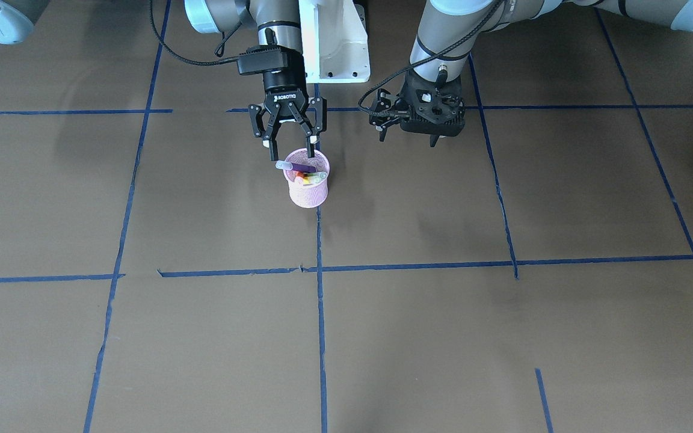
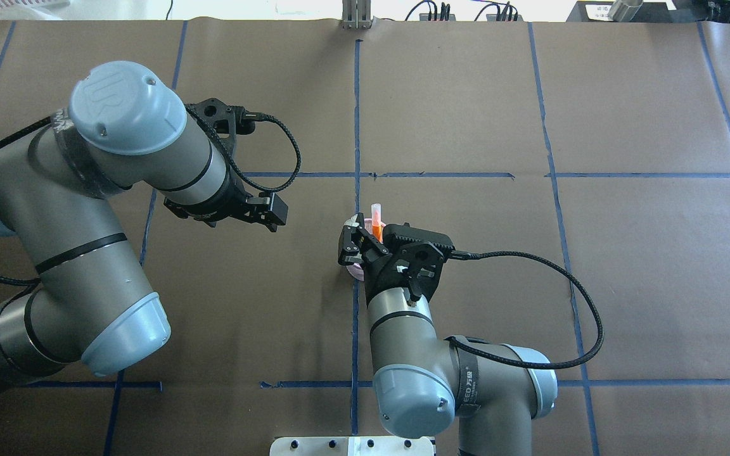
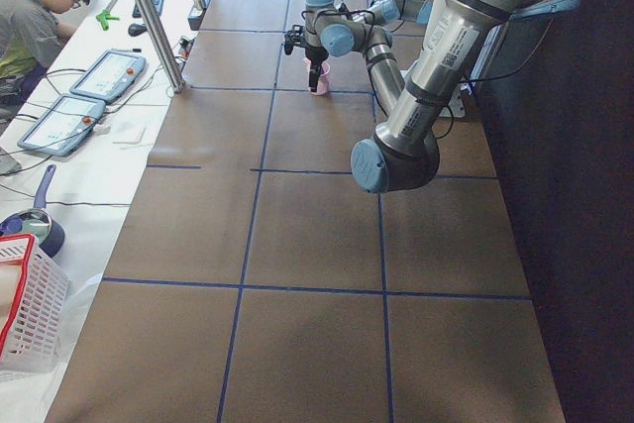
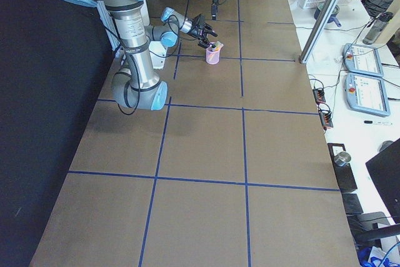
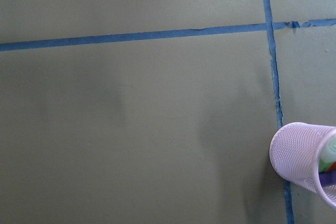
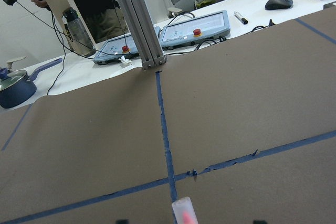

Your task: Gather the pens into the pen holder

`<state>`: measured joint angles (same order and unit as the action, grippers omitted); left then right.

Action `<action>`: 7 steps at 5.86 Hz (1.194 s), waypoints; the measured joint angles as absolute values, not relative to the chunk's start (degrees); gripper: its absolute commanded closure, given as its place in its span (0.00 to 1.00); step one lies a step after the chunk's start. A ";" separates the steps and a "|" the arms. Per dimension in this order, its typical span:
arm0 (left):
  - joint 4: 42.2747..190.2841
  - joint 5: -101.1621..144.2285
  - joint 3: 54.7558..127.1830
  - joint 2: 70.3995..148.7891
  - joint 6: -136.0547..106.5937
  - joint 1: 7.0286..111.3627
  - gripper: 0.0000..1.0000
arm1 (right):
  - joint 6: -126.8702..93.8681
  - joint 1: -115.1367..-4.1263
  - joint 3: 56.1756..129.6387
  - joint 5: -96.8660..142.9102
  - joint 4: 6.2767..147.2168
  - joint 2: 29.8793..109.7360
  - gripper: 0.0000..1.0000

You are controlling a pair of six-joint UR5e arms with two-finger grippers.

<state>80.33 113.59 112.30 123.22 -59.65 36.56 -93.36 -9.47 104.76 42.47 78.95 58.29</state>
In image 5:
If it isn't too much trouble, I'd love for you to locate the green marker pen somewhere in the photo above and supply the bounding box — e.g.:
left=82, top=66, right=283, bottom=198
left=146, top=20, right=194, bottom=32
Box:
left=319, top=137, right=335, bottom=173

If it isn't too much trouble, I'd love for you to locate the purple marker pen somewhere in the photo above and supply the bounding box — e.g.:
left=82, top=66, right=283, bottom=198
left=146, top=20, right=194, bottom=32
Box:
left=319, top=170, right=336, bottom=188

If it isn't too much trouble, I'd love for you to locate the pink mesh pen holder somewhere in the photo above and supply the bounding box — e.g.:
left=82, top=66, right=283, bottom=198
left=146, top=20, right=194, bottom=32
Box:
left=269, top=122, right=335, bottom=209

